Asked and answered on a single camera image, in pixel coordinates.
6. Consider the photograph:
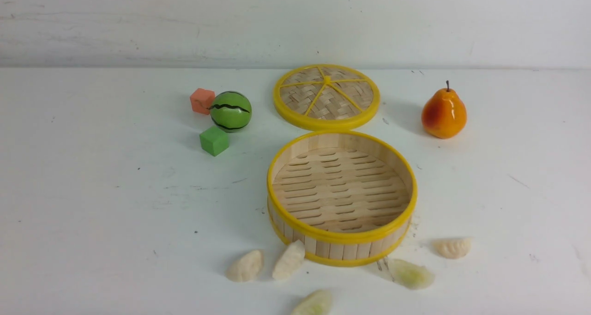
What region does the greenish dumpling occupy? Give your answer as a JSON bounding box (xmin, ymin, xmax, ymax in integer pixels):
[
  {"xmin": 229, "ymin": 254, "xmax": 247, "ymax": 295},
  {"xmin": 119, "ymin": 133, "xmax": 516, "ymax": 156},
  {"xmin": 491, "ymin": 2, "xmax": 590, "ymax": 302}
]
[
  {"xmin": 291, "ymin": 289, "xmax": 333, "ymax": 315},
  {"xmin": 387, "ymin": 259, "xmax": 435, "ymax": 290}
]

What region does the white pleated dumpling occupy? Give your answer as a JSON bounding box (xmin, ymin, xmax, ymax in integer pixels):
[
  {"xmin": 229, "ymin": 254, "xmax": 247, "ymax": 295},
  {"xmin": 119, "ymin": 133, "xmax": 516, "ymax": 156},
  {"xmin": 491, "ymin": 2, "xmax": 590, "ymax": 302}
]
[{"xmin": 431, "ymin": 238, "xmax": 471, "ymax": 260}]

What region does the woven bamboo steamer lid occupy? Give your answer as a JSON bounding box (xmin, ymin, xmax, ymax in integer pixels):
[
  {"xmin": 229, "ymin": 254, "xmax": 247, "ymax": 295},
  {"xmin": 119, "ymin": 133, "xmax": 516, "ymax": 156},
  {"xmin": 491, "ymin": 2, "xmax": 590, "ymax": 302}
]
[{"xmin": 272, "ymin": 64, "xmax": 381, "ymax": 131}]

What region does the bamboo steamer tray yellow rim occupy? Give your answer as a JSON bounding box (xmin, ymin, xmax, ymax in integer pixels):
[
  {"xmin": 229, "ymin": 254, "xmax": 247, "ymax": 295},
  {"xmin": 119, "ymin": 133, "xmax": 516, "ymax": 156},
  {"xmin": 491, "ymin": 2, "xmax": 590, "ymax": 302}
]
[{"xmin": 266, "ymin": 130, "xmax": 418, "ymax": 267}]

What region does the green toy watermelon ball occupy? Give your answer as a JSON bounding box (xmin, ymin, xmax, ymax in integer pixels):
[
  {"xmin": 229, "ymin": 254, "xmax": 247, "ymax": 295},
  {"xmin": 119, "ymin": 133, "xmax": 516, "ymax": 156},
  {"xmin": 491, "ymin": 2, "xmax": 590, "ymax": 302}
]
[{"xmin": 209, "ymin": 91, "xmax": 253, "ymax": 133}]

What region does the green foam cube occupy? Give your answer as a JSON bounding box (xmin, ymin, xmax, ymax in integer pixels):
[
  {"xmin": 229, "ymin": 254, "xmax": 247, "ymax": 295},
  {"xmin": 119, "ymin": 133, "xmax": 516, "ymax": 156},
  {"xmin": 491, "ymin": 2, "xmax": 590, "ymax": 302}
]
[{"xmin": 199, "ymin": 125, "xmax": 229, "ymax": 157}]

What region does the orange foam cube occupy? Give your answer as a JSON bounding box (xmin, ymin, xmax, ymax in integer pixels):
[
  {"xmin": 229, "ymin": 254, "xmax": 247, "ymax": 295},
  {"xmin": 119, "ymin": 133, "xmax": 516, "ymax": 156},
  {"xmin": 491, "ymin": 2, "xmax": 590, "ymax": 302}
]
[{"xmin": 190, "ymin": 88, "xmax": 216, "ymax": 115}]

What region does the orange yellow toy pear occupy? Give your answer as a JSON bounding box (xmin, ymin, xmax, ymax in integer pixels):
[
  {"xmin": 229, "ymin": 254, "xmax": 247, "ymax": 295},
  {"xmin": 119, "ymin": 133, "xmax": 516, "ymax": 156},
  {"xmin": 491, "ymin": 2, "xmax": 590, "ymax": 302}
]
[{"xmin": 421, "ymin": 80, "xmax": 467, "ymax": 139}]

